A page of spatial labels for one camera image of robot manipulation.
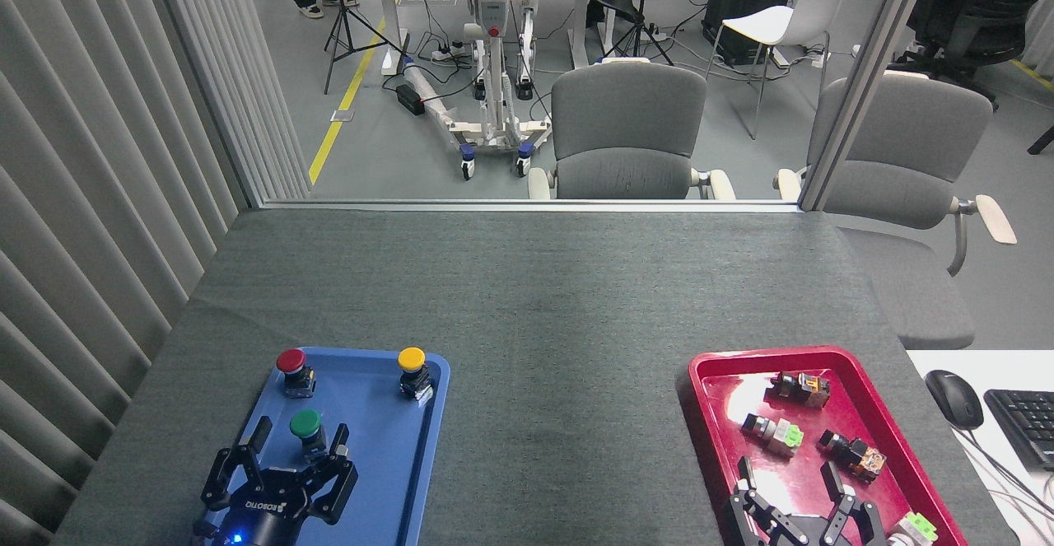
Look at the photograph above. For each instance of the grey office chair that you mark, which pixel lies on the grey office chair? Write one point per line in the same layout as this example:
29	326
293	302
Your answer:
914	167
627	134

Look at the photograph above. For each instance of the white and green switch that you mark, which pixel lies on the white and green switch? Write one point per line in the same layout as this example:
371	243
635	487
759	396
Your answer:
912	529
774	433

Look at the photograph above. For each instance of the black keyboard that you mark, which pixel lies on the black keyboard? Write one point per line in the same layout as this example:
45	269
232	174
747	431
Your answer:
1025	422

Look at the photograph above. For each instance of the black office chair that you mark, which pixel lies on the black office chair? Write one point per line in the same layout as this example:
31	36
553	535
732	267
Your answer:
972	11

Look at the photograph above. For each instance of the white plastic chair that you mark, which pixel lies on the white plastic chair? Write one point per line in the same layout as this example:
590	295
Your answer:
782	23

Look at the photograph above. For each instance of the black computer mouse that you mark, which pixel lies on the black computer mouse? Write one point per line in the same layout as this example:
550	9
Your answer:
953	398

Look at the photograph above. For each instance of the yellow push button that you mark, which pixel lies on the yellow push button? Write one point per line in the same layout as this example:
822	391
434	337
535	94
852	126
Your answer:
412	365

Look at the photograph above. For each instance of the black and orange switch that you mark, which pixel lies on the black and orange switch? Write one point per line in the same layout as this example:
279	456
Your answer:
856	454
800	388

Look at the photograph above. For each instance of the black power strip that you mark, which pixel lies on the black power strip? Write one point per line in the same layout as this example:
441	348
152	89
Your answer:
410	99

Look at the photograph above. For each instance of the red plastic tray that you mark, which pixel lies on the red plastic tray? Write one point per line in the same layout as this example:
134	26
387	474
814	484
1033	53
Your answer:
741	398

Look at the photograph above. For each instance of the black camera tripod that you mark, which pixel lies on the black camera tripod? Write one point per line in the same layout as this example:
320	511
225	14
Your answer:
346	31
641	19

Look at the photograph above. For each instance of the blue plastic tray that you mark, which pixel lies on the blue plastic tray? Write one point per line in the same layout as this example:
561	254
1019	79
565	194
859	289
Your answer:
379	464

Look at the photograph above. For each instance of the silver frame post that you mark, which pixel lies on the silver frame post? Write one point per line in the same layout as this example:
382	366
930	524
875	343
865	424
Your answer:
865	76

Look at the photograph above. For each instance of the green push button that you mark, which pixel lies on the green push button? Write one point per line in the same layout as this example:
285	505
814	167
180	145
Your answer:
307	426

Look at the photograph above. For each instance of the red push button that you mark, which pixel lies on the red push button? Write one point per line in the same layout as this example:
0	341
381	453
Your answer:
293	366

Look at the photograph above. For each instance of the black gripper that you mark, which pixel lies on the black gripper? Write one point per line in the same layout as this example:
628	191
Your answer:
263	513
811	531

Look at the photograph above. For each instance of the white stand on wheels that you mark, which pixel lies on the white stand on wheels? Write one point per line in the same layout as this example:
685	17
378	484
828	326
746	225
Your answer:
494	52

